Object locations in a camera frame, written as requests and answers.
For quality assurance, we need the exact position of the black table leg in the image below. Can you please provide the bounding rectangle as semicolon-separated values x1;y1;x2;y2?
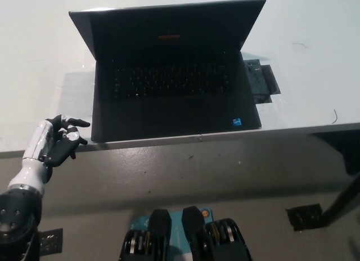
309;130;360;227

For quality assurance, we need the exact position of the black floor tape patch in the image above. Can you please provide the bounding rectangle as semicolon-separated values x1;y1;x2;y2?
37;228;64;257
286;203;324;232

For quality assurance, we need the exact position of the black teal robot body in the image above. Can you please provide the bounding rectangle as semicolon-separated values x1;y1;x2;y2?
120;206;253;261

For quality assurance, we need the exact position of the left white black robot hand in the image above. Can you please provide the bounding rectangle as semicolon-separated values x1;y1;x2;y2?
22;114;91;168

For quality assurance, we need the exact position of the dark grey laptop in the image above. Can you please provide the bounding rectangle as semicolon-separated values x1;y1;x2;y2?
69;0;267;142

